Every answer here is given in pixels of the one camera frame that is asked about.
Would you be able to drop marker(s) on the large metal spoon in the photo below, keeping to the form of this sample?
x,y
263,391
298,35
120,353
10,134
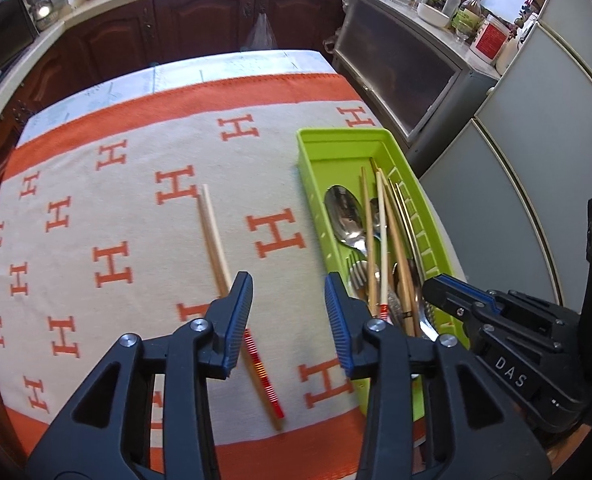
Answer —
x,y
345,212

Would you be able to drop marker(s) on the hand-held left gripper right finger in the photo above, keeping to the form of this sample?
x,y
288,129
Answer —
x,y
338,320

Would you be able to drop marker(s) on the black glass stove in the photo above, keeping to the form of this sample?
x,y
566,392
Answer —
x,y
0,45

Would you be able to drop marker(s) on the brown wooden chopstick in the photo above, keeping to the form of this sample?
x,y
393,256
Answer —
x,y
401,246
393,240

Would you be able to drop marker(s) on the grey refrigerator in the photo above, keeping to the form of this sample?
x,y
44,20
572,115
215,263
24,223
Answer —
x,y
536,160

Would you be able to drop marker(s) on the green plastic utensil tray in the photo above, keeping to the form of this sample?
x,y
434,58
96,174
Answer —
x,y
326,160

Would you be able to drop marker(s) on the red label white container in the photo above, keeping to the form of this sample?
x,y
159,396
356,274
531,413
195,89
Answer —
x,y
488,40

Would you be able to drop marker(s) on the green label clear bottle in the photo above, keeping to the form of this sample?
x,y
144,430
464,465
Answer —
x,y
468,17

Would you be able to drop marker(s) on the orange grey printed blanket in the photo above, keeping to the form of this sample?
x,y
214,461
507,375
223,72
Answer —
x,y
125,210

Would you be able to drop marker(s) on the small steel pot lid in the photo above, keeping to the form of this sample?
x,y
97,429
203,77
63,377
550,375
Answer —
x,y
44,9

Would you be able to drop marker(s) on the textured metal chopstick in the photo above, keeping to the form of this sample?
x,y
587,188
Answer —
x,y
410,235

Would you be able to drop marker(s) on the grey frosted door cabinet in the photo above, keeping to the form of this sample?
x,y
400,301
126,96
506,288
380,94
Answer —
x,y
396,70

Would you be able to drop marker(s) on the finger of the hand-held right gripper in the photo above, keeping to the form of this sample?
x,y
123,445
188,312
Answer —
x,y
471,292
446,300

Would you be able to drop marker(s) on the white plastic bottle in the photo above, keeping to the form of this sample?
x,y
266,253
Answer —
x,y
453,0

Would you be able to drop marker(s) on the dark wooden kitchen cabinets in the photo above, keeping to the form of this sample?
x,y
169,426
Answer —
x,y
200,20

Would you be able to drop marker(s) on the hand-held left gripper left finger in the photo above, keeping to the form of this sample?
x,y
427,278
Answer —
x,y
238,320

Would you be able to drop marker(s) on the pale printed tablecloth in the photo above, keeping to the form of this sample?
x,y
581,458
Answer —
x,y
225,65

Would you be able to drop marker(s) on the hanging plastic bag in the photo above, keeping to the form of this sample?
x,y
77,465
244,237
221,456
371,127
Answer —
x,y
262,35

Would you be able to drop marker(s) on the white bowl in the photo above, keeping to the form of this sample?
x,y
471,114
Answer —
x,y
433,15

